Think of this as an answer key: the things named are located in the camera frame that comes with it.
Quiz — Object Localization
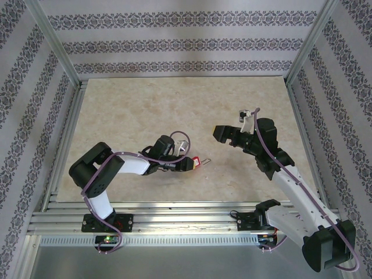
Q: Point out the red padlock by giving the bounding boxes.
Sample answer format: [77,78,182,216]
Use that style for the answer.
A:
[191,156,212,169]

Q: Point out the grey metal panel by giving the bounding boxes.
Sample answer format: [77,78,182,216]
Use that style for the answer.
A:
[28,232,345,279]

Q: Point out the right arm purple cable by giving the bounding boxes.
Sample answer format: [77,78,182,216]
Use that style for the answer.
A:
[252,107,361,273]

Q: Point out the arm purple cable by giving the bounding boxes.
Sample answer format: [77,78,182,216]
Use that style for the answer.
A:
[252,107,361,273]
[82,130,191,254]

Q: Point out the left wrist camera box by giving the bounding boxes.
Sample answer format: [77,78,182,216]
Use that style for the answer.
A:
[173,138,189,155]

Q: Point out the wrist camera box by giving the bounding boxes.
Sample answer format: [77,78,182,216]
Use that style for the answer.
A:
[237,109,257,134]
[173,138,189,155]

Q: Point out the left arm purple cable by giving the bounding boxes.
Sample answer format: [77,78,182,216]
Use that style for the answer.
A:
[82,130,191,254]

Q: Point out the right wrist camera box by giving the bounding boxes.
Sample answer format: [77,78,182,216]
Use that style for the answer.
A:
[237,109,257,134]

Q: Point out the aluminium table edge rail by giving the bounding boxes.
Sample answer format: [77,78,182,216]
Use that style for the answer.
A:
[286,78,341,212]
[39,80,88,212]

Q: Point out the perforated metal cable duct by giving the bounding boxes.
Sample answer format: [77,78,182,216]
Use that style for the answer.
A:
[40,234,260,247]

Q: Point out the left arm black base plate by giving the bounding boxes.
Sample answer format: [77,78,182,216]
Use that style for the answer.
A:
[81,213,134,233]

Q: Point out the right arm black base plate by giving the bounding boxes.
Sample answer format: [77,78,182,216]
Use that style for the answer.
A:
[237,212,264,233]

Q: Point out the control board with wires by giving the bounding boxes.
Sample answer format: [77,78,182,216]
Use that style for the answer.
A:
[94,235,120,248]
[257,234,280,248]

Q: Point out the aluminium corner post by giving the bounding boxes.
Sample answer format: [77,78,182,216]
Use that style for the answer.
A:
[25,0,82,88]
[285,0,348,87]

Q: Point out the aluminium frame bar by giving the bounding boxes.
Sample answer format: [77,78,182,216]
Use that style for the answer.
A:
[16,234,41,279]

